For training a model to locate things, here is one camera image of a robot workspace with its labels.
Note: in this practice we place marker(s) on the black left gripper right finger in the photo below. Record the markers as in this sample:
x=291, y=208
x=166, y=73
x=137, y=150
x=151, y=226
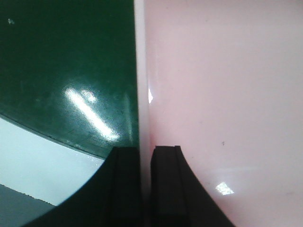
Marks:
x=178, y=199

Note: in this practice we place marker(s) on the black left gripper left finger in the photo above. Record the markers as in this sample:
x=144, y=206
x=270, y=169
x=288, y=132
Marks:
x=110, y=198

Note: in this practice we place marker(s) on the pink plastic bin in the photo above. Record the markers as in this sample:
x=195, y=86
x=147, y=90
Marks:
x=223, y=79

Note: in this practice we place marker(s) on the green circular conveyor belt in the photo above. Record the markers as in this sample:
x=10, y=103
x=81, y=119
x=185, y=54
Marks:
x=68, y=71

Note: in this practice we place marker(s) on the white outer conveyor guard rail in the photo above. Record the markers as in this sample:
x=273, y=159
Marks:
x=42, y=168

